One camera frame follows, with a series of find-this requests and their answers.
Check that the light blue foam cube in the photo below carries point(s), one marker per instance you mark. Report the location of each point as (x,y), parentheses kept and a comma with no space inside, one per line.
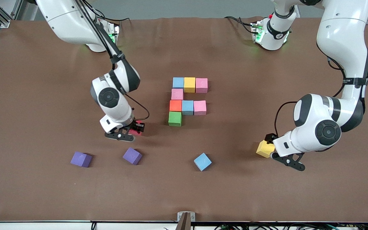
(202,161)
(178,82)
(187,107)

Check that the right arm base connector panel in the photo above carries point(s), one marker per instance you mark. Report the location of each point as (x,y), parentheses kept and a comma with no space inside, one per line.
(115,32)

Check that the red foam cube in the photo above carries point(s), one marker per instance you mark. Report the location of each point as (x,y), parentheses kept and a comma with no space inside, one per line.
(136,133)

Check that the orange foam cube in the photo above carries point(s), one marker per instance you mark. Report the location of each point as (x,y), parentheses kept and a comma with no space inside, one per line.
(175,105)

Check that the yellow foam cube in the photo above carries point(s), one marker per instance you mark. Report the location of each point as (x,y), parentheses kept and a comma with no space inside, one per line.
(189,84)
(264,149)

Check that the pink foam cube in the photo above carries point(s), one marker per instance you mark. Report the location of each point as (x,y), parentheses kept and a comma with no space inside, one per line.
(202,85)
(177,94)
(200,107)

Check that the brown table mat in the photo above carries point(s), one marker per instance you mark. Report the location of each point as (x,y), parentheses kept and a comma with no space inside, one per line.
(43,191)

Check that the purple foam cube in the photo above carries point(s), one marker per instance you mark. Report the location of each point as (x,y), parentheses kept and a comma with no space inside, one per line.
(132,155)
(80,159)

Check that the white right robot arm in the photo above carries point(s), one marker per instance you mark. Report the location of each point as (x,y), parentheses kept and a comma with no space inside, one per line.
(65,22)

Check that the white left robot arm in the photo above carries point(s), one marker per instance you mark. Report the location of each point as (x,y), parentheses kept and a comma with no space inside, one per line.
(340,32)

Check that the green foam cube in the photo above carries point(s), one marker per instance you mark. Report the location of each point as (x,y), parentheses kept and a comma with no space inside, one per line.
(175,118)

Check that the left arm base connector panel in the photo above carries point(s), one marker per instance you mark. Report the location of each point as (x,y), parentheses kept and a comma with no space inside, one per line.
(256,30)

